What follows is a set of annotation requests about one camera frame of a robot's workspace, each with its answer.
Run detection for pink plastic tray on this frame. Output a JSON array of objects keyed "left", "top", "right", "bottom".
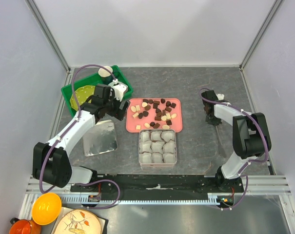
[{"left": 126, "top": 97, "right": 183, "bottom": 133}]

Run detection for silver tin lid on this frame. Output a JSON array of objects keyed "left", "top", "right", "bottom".
[{"left": 82, "top": 120, "right": 118, "bottom": 157}]

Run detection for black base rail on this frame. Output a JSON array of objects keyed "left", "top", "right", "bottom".
[{"left": 70, "top": 174, "right": 244, "bottom": 194}]

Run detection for dark teal mug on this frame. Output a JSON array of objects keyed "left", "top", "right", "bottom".
[{"left": 98, "top": 66, "right": 118, "bottom": 86}]

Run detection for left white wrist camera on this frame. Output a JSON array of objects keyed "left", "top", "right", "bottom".
[{"left": 108, "top": 79, "right": 128, "bottom": 101}]

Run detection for orange mug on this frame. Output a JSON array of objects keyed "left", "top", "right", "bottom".
[{"left": 9, "top": 217, "right": 41, "bottom": 234}]

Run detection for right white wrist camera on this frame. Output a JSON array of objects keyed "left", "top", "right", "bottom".
[{"left": 216, "top": 94, "right": 225, "bottom": 102}]

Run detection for decorated round plate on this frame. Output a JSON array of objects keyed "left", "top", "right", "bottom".
[{"left": 53, "top": 209, "right": 102, "bottom": 234}]

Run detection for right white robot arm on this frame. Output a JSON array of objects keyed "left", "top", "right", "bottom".
[{"left": 200, "top": 88, "right": 272, "bottom": 192}]

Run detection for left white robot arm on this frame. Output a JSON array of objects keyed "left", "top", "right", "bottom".
[{"left": 32, "top": 81, "right": 130, "bottom": 193}]

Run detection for yellow green plate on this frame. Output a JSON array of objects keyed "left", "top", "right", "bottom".
[{"left": 70, "top": 85, "right": 95, "bottom": 111}]

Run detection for pink chocolate tin box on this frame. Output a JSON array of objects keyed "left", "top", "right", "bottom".
[{"left": 138, "top": 129, "right": 177, "bottom": 168}]

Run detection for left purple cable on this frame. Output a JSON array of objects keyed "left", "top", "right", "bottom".
[{"left": 38, "top": 64, "right": 118, "bottom": 195}]

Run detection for green plastic crate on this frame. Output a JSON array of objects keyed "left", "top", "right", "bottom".
[{"left": 61, "top": 65, "right": 134, "bottom": 117}]

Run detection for metal tongs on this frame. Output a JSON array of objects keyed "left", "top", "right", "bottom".
[{"left": 215, "top": 126, "right": 227, "bottom": 158}]

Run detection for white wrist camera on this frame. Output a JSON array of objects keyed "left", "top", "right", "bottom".
[
  {"left": 216, "top": 94, "right": 225, "bottom": 102},
  {"left": 108, "top": 79, "right": 128, "bottom": 101}
]

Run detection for yellow bowl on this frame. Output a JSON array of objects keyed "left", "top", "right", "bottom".
[{"left": 32, "top": 193, "right": 62, "bottom": 226}]

